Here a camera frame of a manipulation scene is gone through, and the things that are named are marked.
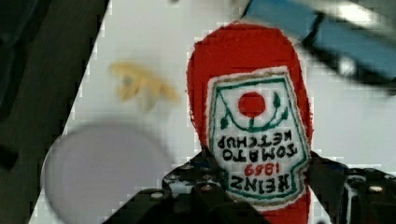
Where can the lilac round plate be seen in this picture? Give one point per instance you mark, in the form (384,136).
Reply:
(93,171)

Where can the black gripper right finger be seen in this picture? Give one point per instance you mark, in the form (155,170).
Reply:
(353,195)

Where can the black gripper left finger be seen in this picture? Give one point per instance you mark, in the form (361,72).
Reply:
(193,193)

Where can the peeled plush banana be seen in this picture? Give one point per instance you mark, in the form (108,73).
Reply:
(137,81)

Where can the red plush ketchup bottle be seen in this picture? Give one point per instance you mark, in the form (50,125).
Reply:
(250,109)

